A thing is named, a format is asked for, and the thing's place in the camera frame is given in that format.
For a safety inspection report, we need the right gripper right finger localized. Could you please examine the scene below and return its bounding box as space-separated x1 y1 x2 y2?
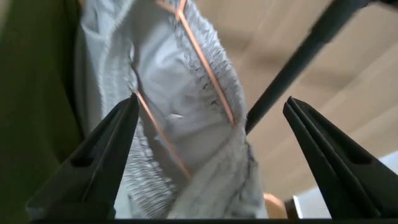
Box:
282 96 398 219

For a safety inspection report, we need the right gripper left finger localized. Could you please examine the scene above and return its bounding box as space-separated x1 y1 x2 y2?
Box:
25 92 141 220

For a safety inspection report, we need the black clothes rack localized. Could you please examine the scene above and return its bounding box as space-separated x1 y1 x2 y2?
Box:
244 0 398 135

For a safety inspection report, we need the green printed shirt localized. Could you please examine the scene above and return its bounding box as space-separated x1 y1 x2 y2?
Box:
0 0 85 224

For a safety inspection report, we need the beige curtain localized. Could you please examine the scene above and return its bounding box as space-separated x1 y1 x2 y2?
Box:
194 0 398 202

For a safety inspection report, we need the pale grey garment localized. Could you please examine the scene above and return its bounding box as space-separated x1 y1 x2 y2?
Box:
73 0 269 220

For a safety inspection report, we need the pink clothes hanger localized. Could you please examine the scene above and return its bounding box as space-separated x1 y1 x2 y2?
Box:
134 0 238 180

